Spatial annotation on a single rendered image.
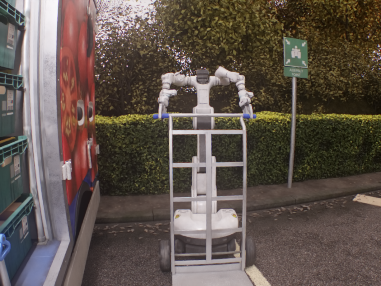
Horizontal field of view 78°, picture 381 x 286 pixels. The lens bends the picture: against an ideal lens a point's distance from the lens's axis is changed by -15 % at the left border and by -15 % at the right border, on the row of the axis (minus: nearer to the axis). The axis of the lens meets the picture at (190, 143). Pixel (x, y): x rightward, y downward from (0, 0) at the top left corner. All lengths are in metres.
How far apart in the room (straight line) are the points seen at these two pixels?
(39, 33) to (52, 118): 0.40
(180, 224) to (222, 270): 0.50
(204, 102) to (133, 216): 1.45
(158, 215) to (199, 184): 0.68
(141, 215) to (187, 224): 0.97
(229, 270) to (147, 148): 1.98
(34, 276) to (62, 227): 0.32
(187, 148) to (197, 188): 0.96
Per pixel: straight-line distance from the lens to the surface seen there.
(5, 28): 1.23
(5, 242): 1.04
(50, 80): 1.32
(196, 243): 2.29
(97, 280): 2.26
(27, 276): 1.26
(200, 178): 2.69
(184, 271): 2.23
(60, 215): 1.42
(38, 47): 1.38
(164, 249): 2.15
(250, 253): 2.22
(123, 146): 3.48
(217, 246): 2.34
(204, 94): 2.84
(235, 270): 2.28
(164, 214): 3.14
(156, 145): 3.59
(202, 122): 2.71
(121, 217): 3.13
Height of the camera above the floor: 1.32
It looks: 9 degrees down
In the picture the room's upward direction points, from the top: straight up
